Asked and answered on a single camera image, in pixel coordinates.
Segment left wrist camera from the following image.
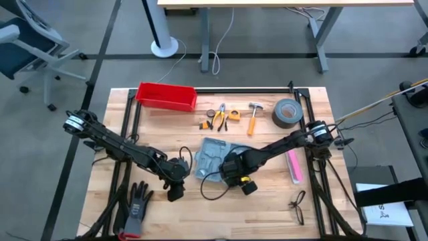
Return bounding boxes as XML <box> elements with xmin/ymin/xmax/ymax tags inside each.
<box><xmin>175</xmin><ymin>159</ymin><xmax>192</xmax><ymax>177</ymax></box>

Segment white paper sheet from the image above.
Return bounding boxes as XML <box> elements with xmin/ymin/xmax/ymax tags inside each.
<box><xmin>356</xmin><ymin>183</ymin><xmax>415</xmax><ymax>228</ymax></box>

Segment orange-handled pliers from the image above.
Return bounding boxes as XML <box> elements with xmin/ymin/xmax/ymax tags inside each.
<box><xmin>211</xmin><ymin>102</ymin><xmax>227</xmax><ymax>132</ymax></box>

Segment grey duct tape roll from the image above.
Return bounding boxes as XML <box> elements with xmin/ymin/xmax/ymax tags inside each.
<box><xmin>271</xmin><ymin>98</ymin><xmax>304</xmax><ymax>130</ymax></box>

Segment orange-handled hammer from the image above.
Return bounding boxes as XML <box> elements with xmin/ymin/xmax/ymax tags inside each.
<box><xmin>246</xmin><ymin>102</ymin><xmax>264</xmax><ymax>137</ymax></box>

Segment black beam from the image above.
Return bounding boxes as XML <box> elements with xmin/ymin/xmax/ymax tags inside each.
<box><xmin>353</xmin><ymin>177</ymin><xmax>428</xmax><ymax>208</ymax></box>

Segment pink white plastic tool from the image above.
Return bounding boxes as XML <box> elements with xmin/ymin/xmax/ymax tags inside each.
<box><xmin>286</xmin><ymin>149</ymin><xmax>304</xmax><ymax>185</ymax></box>

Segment black round device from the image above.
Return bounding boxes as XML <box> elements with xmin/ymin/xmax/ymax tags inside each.
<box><xmin>399</xmin><ymin>80</ymin><xmax>428</xmax><ymax>108</ymax></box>

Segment grey plastic tool case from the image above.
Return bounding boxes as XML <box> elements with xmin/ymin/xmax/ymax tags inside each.
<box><xmin>193</xmin><ymin>137</ymin><xmax>248</xmax><ymax>183</ymax></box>

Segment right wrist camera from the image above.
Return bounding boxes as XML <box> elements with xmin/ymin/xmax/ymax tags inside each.
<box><xmin>220</xmin><ymin>160</ymin><xmax>240</xmax><ymax>178</ymax></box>

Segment light wooden desk top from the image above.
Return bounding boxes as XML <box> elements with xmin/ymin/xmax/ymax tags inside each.
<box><xmin>156</xmin><ymin>0</ymin><xmax>415</xmax><ymax>9</ymax></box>

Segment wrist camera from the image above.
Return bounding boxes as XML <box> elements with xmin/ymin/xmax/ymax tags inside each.
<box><xmin>175</xmin><ymin>159</ymin><xmax>192</xmax><ymax>177</ymax></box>
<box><xmin>220</xmin><ymin>160</ymin><xmax>240</xmax><ymax>178</ymax></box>

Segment yellow and white rod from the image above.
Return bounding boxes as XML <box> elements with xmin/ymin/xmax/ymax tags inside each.
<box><xmin>335</xmin><ymin>78</ymin><xmax>428</xmax><ymax>124</ymax></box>

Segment blue office chair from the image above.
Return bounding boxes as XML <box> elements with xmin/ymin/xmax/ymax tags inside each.
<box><xmin>0</xmin><ymin>0</ymin><xmax>88</xmax><ymax>112</ymax></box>

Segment black left camera cable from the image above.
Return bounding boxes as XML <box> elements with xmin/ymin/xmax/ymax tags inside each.
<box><xmin>179</xmin><ymin>146</ymin><xmax>194</xmax><ymax>173</ymax></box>

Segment red plastic bin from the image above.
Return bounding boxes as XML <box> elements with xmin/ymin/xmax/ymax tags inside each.
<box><xmin>135</xmin><ymin>82</ymin><xmax>198</xmax><ymax>112</ymax></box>

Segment white looped floor cable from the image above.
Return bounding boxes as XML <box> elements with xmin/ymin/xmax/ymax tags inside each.
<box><xmin>199</xmin><ymin>9</ymin><xmax>235</xmax><ymax>76</ymax></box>

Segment thin white floor cable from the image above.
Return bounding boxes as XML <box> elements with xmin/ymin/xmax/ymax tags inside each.
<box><xmin>155</xmin><ymin>38</ymin><xmax>188</xmax><ymax>83</ymax></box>

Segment black-framed eyeglasses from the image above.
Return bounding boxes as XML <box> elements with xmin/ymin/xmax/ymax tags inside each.
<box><xmin>289</xmin><ymin>190</ymin><xmax>307</xmax><ymax>226</ymax></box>

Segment black cable bundle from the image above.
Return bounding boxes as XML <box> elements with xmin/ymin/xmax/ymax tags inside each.
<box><xmin>312</xmin><ymin>180</ymin><xmax>367</xmax><ymax>239</ymax></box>
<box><xmin>76</xmin><ymin>180</ymin><xmax>130</xmax><ymax>241</ymax></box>

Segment black grey work glove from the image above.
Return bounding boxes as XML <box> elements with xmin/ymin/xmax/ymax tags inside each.
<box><xmin>117</xmin><ymin>181</ymin><xmax>154</xmax><ymax>240</ymax></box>

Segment black camera cable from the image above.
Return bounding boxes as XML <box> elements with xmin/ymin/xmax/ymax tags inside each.
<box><xmin>199</xmin><ymin>171</ymin><xmax>235</xmax><ymax>201</ymax></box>
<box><xmin>179</xmin><ymin>146</ymin><xmax>194</xmax><ymax>173</ymax></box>

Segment dark grey side table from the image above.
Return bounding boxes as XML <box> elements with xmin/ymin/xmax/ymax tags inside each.
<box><xmin>391</xmin><ymin>93</ymin><xmax>428</xmax><ymax>241</ymax></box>

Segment grey leg with black caster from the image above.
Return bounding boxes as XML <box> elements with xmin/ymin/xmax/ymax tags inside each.
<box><xmin>408</xmin><ymin>0</ymin><xmax>428</xmax><ymax>58</ymax></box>

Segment pole with white round base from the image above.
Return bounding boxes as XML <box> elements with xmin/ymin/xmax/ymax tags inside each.
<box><xmin>142</xmin><ymin>0</ymin><xmax>180</xmax><ymax>59</ymax></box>

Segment black right camera cable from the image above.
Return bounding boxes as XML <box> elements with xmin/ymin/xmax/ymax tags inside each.
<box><xmin>199</xmin><ymin>171</ymin><xmax>235</xmax><ymax>201</ymax></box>

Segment grey metal desk leg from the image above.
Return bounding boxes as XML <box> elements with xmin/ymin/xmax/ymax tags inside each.
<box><xmin>307</xmin><ymin>6</ymin><xmax>344</xmax><ymax>74</ymax></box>
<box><xmin>199</xmin><ymin>8</ymin><xmax>211</xmax><ymax>74</ymax></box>

